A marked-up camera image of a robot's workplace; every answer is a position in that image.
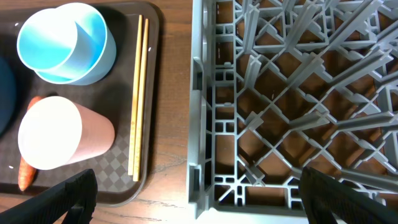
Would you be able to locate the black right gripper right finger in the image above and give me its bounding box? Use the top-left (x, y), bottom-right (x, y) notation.
top-left (298, 167), bottom-right (397, 224)

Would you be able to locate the grey dishwasher rack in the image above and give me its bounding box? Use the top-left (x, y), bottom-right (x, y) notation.
top-left (187, 0), bottom-right (397, 223)

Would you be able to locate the orange carrot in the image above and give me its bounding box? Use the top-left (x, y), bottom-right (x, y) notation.
top-left (17, 96), bottom-right (44, 192)

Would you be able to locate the dark blue plate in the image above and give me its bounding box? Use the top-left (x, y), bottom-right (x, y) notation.
top-left (0, 57), bottom-right (17, 134)

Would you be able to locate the light blue cup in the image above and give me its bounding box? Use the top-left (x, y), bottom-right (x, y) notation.
top-left (17, 2), bottom-right (108, 78)

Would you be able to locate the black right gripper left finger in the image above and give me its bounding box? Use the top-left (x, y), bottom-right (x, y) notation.
top-left (1, 169), bottom-right (98, 223)

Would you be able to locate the brown serving tray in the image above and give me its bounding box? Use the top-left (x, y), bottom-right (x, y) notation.
top-left (1, 1), bottom-right (161, 207)

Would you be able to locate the wooden chopstick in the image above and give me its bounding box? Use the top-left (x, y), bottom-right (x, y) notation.
top-left (133, 19), bottom-right (149, 182)
top-left (127, 15), bottom-right (142, 176)

